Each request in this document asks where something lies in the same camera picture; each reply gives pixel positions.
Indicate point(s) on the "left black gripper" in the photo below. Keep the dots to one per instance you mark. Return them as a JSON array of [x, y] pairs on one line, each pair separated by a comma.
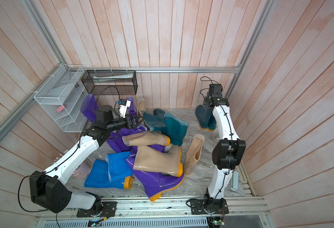
[[132, 124]]

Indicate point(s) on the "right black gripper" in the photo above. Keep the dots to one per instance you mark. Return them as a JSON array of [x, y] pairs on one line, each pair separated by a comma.
[[206, 99]]

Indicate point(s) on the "teal boot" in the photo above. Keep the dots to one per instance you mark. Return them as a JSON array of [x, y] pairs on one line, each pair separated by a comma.
[[176, 129], [155, 121], [205, 118]]

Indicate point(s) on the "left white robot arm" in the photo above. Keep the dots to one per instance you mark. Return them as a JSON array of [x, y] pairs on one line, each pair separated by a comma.
[[47, 188]]

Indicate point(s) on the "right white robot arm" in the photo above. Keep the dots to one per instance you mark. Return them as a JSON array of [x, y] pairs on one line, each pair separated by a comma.
[[229, 151]]

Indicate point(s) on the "purple boot back centre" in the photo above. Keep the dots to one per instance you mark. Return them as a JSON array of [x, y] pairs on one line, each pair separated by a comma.
[[132, 109]]

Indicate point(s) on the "purple boot standing left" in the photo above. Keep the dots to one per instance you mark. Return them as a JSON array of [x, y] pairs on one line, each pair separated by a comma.
[[89, 107]]

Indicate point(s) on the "blue boot upper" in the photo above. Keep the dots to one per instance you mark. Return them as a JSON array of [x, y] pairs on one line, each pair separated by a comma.
[[117, 166]]

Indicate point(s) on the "pink pencil cup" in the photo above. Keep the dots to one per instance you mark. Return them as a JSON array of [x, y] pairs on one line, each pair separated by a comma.
[[81, 172]]

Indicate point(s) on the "pink eraser block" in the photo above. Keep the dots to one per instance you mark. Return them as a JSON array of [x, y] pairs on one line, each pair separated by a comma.
[[61, 108]]

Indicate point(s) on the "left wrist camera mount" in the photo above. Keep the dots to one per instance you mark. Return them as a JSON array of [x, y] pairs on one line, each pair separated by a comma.
[[123, 104]]

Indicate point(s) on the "black wire mesh basket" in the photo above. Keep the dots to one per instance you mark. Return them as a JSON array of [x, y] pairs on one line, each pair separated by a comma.
[[110, 82]]

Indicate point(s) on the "aluminium frame rail back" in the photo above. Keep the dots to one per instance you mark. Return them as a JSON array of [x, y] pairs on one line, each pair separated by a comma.
[[169, 70]]

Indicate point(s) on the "white wire mesh shelf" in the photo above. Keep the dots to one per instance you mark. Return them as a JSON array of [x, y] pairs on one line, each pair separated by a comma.
[[62, 87]]

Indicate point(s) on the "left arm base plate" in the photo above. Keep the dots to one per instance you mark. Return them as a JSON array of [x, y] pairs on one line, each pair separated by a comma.
[[100, 209]]

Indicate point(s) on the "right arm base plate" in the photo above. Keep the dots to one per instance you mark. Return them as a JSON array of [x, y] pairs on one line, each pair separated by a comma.
[[211, 206]]

